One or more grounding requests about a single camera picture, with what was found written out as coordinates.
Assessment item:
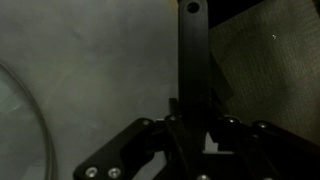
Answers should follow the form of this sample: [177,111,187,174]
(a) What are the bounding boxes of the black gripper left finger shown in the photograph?
[73,98,183,180]

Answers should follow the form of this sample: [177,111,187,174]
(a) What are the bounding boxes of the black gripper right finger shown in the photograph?
[206,114,320,180]

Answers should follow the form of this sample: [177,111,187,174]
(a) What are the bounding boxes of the round glass pot lid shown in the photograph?
[0,59,56,180]

